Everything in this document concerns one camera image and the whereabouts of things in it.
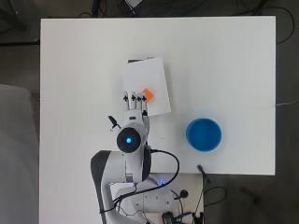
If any black floor cable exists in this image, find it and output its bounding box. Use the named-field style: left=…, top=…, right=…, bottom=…
left=255, top=4, right=296, bottom=45

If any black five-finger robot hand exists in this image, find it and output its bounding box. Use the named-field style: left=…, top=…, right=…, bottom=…
left=107, top=90, right=151, bottom=138

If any thin white cable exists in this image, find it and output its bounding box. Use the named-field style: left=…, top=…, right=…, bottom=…
left=275, top=99, right=299, bottom=107

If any orange cube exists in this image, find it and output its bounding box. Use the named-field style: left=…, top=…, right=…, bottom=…
left=141, top=88, right=156, bottom=104

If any white flat box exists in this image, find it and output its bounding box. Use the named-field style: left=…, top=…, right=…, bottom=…
left=121, top=57, right=173, bottom=118

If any black rod with cable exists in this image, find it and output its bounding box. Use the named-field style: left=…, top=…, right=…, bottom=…
left=196, top=163, right=212, bottom=185

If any blue round tub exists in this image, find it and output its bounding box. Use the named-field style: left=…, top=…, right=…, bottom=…
left=185, top=117, right=223, bottom=153

